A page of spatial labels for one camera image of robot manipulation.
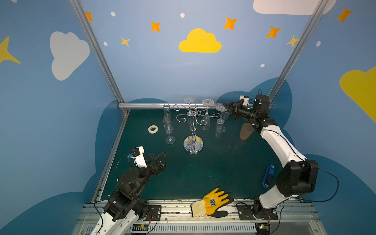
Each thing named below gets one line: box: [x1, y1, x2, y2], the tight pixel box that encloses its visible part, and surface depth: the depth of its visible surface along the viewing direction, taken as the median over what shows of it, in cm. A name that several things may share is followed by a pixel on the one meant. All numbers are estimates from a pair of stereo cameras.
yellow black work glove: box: [190, 187, 235, 218], surface depth 76 cm
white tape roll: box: [147, 124, 159, 135], surface depth 110 cm
